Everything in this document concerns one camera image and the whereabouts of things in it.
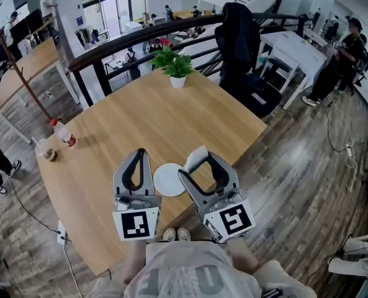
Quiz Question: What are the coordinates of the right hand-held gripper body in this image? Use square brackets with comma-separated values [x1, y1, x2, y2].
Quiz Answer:
[196, 188, 256, 244]

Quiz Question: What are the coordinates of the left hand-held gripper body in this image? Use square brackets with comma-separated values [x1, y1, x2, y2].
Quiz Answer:
[112, 194, 163, 242]

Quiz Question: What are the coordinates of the white round plate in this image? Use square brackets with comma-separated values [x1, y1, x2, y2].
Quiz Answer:
[153, 163, 188, 197]

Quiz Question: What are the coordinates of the white tissue piece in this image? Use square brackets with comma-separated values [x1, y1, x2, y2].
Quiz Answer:
[182, 145, 209, 175]

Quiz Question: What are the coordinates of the person's left forearm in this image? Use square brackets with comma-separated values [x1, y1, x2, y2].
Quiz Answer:
[123, 240, 149, 284]

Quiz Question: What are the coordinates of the person's right forearm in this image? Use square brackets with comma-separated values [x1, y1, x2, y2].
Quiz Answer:
[228, 237, 261, 273]

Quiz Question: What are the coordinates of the person's left pale shoe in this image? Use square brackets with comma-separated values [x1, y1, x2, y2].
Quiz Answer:
[163, 227, 177, 243]

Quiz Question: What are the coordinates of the person's pale shoe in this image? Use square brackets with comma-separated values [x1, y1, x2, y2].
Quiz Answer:
[163, 227, 177, 243]
[177, 227, 192, 243]

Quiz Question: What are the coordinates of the person's right pale shoe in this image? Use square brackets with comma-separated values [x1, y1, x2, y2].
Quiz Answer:
[177, 227, 192, 243]

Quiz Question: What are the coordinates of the person's pale printed shirt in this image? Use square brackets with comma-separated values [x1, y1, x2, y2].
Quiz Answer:
[90, 240, 318, 298]

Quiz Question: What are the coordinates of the clear bottle with red cap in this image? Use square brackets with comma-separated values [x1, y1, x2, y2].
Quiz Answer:
[49, 118, 78, 149]

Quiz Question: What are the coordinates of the clear plastic cup with straw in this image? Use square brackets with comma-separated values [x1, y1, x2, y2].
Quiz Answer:
[31, 137, 58, 163]

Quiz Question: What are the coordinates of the green plant in white pot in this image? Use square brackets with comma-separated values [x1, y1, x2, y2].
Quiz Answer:
[148, 45, 197, 89]

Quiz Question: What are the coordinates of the white chair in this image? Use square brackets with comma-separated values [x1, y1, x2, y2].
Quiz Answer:
[259, 46, 300, 94]

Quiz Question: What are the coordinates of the black jacket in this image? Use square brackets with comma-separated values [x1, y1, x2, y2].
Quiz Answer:
[214, 1, 262, 84]

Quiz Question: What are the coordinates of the wooden table with white legs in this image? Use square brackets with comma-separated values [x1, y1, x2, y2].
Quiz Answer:
[0, 37, 81, 145]

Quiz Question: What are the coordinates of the brown wooden coat rack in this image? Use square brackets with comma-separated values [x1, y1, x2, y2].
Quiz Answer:
[0, 4, 56, 124]

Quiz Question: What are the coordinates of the black monitor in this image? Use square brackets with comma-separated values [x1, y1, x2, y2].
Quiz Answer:
[9, 8, 45, 45]

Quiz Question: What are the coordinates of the white floor cable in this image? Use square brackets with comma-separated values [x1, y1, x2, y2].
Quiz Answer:
[62, 243, 84, 298]

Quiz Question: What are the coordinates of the black floor cable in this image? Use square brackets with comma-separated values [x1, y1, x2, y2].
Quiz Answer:
[6, 178, 72, 242]

